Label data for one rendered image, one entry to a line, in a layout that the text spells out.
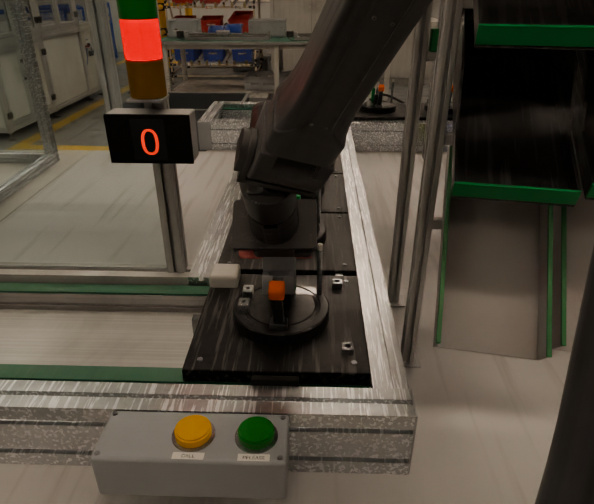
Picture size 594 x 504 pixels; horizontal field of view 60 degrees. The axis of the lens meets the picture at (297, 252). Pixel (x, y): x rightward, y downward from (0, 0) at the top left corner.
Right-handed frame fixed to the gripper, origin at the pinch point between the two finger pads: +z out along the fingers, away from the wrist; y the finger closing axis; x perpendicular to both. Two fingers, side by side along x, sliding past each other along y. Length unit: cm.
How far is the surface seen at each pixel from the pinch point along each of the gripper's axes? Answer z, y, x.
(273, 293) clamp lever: -4.8, 0.2, 7.5
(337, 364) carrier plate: 1.5, -7.7, 15.1
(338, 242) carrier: 23.5, -9.4, -11.3
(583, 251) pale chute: -0.5, -40.8, 0.3
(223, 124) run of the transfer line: 84, 27, -82
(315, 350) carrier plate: 3.2, -4.9, 12.9
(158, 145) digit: -3.7, 17.3, -14.9
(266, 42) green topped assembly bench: 341, 43, -370
